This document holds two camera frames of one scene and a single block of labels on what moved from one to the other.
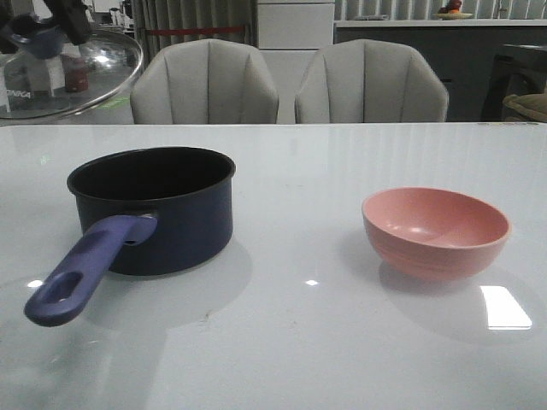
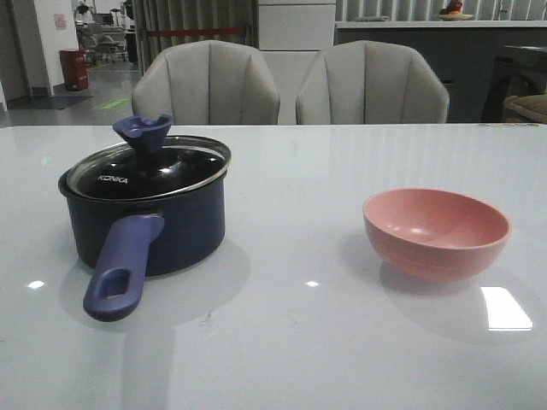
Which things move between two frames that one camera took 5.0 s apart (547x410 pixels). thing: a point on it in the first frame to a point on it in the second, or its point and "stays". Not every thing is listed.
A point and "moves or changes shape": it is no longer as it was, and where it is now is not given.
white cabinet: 290,32 stays
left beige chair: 205,81 stays
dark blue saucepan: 144,211 moves or changes shape
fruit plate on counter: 451,11 stays
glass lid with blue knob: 44,77 to 138,170
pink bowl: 434,234 stays
